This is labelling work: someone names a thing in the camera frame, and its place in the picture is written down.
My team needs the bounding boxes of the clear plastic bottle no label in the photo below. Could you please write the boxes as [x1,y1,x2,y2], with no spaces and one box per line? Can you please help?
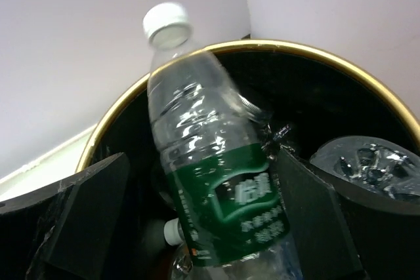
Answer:
[310,136,419,205]

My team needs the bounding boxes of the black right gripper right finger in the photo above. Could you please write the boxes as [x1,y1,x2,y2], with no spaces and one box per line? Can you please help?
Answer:
[276,150,419,279]

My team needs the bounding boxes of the orange cylindrical bin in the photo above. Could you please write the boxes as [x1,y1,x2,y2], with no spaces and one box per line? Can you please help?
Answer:
[77,40,419,279]

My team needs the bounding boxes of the green label plastic bottle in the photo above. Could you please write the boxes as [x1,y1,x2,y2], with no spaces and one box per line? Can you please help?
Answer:
[142,2,289,267]

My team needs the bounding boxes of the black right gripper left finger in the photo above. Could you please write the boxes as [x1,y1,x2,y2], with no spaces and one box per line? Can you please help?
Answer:
[1,153,129,279]

